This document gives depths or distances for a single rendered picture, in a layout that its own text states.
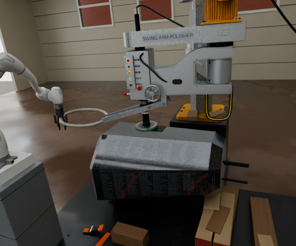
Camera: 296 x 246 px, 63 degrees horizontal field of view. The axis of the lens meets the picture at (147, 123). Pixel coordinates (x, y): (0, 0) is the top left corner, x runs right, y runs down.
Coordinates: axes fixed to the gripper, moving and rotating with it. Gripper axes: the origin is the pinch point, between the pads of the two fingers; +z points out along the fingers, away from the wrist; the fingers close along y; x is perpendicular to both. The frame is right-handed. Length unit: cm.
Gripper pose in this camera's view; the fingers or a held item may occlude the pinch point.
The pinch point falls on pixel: (62, 127)
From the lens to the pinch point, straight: 260.9
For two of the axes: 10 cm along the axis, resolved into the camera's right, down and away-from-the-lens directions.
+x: -0.5, -3.9, 9.2
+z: 0.1, 9.2, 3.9
